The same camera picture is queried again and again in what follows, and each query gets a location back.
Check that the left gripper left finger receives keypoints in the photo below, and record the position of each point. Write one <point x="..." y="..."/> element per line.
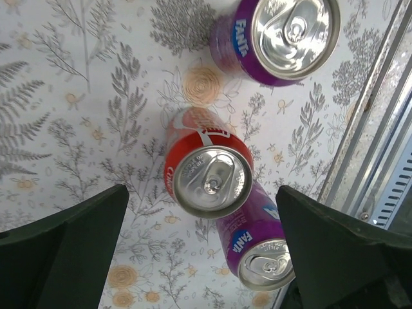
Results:
<point x="62" y="260"/>

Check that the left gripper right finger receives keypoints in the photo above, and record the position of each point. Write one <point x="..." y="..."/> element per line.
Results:
<point x="340" y="261"/>

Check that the purple fanta can front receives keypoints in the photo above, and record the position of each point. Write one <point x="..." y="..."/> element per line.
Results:
<point x="254" y="243"/>

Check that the purple fanta can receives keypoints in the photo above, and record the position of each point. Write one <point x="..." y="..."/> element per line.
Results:
<point x="254" y="243"/>
<point x="275" y="43"/>

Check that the red coke can front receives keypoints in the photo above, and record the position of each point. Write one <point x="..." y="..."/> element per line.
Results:
<point x="208" y="171"/>

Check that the floral patterned tablecloth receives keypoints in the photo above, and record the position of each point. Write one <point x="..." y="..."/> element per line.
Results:
<point x="86" y="89"/>

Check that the aluminium front rail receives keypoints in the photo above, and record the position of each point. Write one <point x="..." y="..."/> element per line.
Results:
<point x="370" y="178"/>

